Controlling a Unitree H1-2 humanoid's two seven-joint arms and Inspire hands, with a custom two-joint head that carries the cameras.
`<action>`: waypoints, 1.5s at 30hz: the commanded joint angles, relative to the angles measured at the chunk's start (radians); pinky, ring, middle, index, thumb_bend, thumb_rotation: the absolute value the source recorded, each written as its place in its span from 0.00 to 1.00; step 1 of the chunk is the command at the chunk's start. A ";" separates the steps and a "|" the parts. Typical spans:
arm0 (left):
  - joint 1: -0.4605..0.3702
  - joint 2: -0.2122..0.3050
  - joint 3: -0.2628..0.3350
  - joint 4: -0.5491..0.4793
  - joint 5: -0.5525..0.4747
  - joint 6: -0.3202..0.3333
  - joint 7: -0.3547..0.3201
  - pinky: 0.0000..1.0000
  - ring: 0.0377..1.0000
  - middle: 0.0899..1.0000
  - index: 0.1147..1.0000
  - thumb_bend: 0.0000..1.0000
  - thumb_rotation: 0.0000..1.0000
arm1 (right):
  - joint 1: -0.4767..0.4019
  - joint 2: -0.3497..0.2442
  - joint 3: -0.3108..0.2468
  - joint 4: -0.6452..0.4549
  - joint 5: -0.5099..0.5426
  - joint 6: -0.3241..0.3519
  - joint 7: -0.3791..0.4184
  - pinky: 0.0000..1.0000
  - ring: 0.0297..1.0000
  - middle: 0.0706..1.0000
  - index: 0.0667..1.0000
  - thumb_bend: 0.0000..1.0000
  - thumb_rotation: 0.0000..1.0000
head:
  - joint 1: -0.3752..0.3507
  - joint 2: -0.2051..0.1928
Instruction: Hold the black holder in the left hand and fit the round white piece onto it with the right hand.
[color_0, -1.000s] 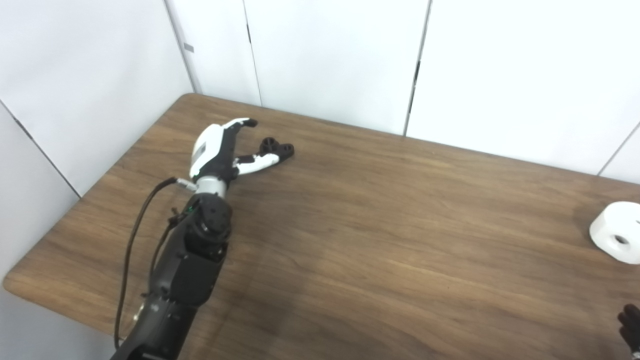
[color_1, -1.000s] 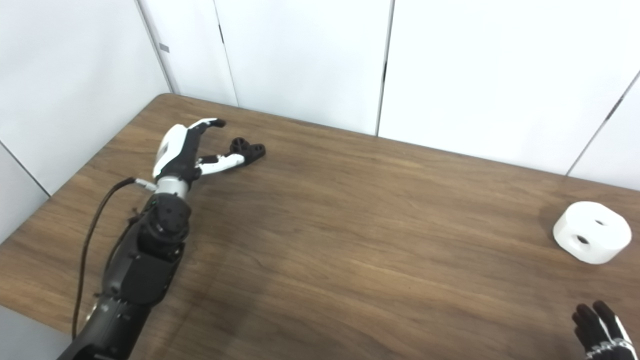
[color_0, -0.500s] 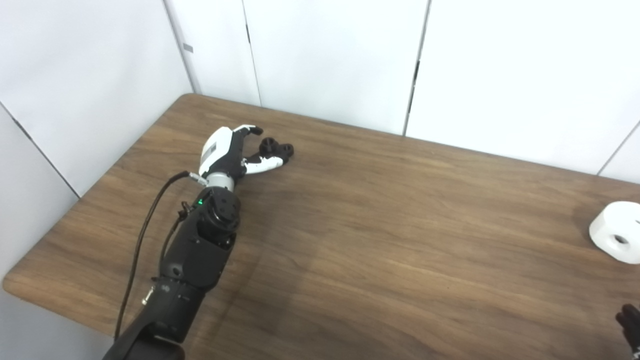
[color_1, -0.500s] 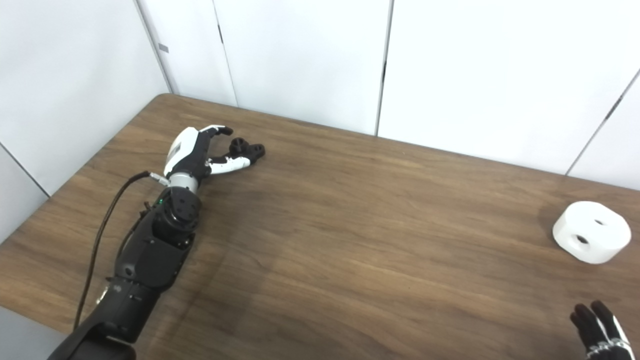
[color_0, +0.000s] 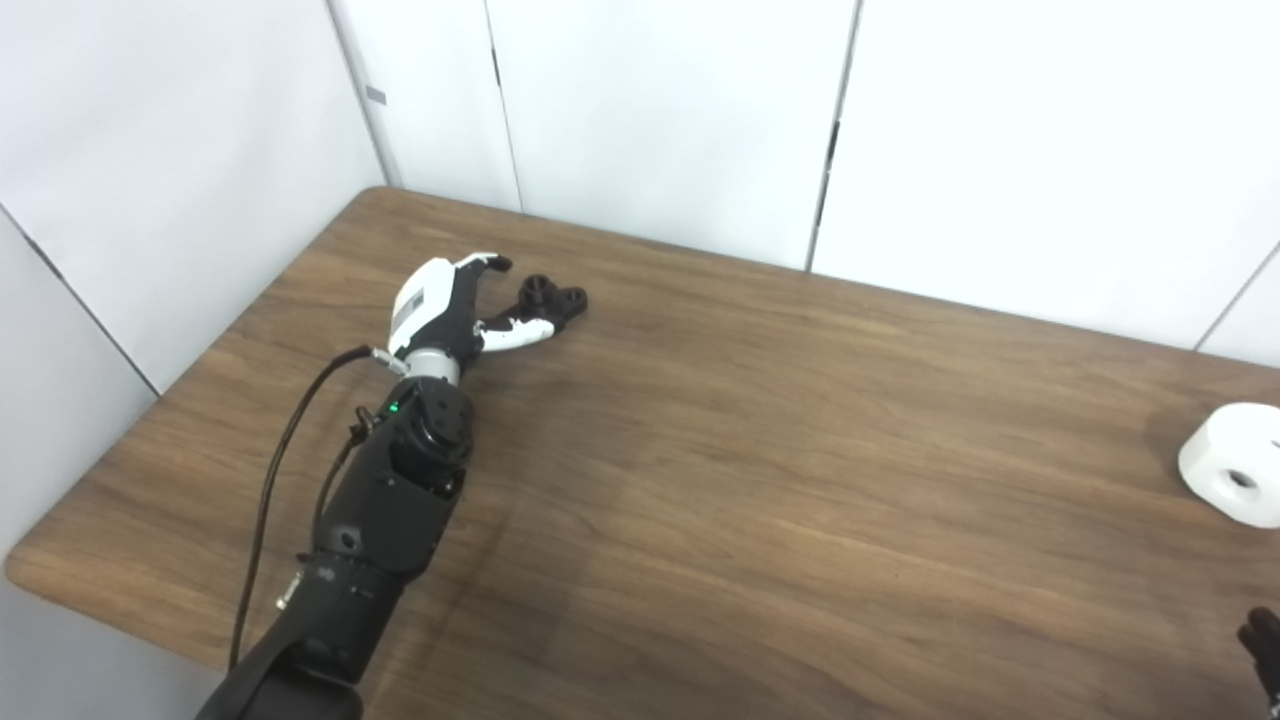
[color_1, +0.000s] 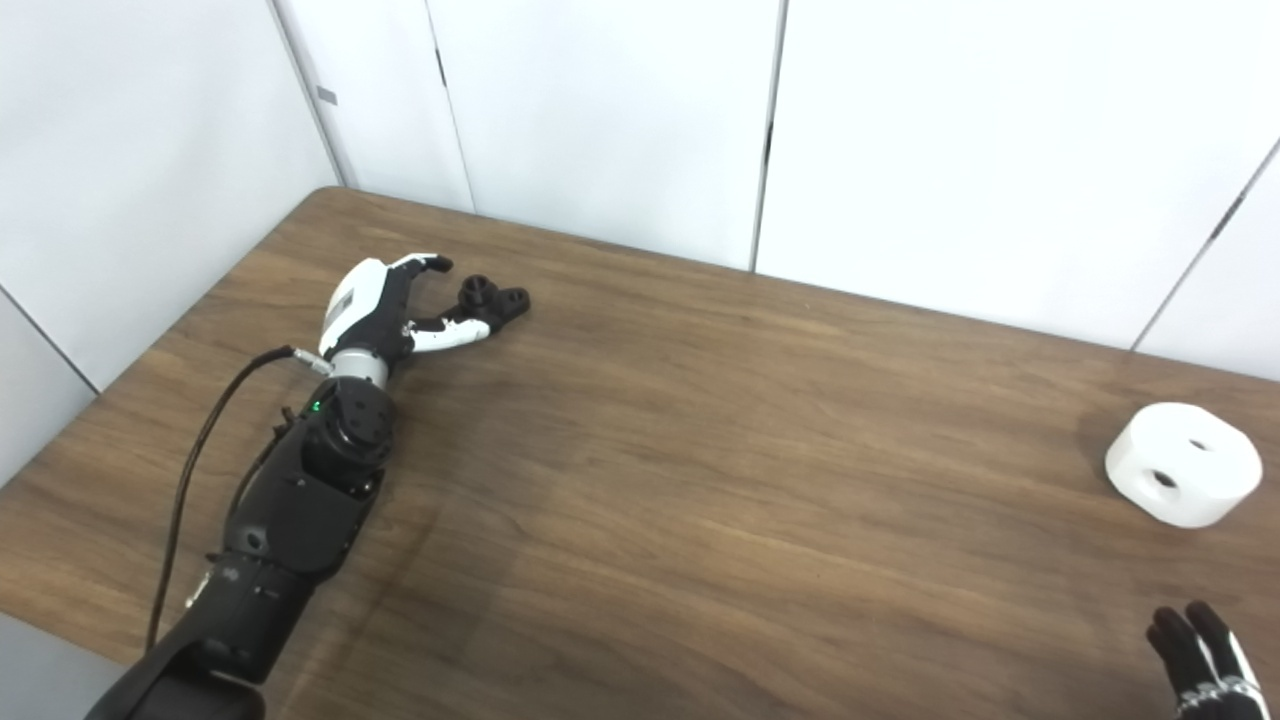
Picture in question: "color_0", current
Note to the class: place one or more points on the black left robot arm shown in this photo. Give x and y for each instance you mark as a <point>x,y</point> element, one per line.
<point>385,520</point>

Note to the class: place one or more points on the round white piece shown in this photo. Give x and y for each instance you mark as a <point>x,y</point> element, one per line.
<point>1225,450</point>

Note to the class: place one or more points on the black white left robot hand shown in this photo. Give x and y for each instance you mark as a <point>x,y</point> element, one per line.
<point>425,300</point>

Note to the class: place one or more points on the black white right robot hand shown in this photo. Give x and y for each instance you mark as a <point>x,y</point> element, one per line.
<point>1265,650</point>

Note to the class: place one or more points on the black flanged holder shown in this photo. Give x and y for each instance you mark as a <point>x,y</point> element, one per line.
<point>562,305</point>

